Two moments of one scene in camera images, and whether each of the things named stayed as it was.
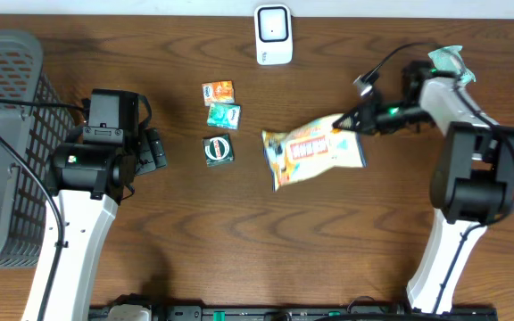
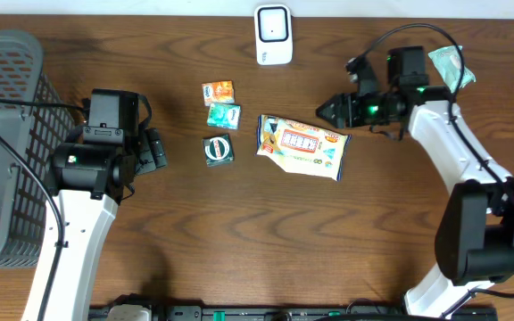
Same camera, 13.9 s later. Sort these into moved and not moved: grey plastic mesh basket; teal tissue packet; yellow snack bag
Moved: yellow snack bag
Not moved: teal tissue packet; grey plastic mesh basket
